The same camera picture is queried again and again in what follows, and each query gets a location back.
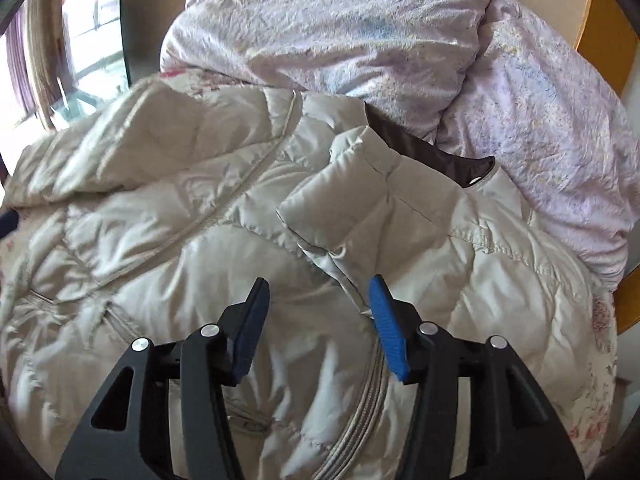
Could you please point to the beige puffer down jacket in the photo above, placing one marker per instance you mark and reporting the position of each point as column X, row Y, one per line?
column 150, row 217

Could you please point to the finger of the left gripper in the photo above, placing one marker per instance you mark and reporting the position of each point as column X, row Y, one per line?
column 9, row 221

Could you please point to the lilac floral duvet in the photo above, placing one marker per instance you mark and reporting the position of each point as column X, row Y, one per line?
column 476, row 78

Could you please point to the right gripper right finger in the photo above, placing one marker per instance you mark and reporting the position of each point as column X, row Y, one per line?
column 515, row 432

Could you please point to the floral bed sheet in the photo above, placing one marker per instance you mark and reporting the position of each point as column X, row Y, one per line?
column 588, row 419

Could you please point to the bright window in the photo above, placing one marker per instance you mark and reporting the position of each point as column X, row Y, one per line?
column 61, row 60

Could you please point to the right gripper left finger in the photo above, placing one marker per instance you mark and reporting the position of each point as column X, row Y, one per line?
column 125, row 434

